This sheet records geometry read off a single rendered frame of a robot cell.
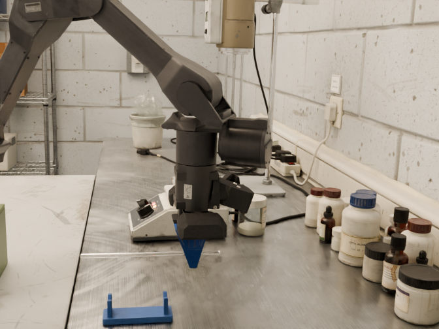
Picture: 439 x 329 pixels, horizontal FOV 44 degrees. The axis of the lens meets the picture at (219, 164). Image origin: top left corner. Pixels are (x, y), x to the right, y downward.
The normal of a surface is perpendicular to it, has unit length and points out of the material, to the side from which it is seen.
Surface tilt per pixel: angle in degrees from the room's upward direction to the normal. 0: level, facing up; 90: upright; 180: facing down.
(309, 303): 0
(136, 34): 92
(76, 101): 90
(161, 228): 90
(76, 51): 90
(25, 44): 116
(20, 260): 0
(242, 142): 73
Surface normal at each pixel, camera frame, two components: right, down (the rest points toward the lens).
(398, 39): -0.98, 0.00
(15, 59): -0.26, 0.22
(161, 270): 0.04, -0.98
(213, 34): 0.17, 0.21
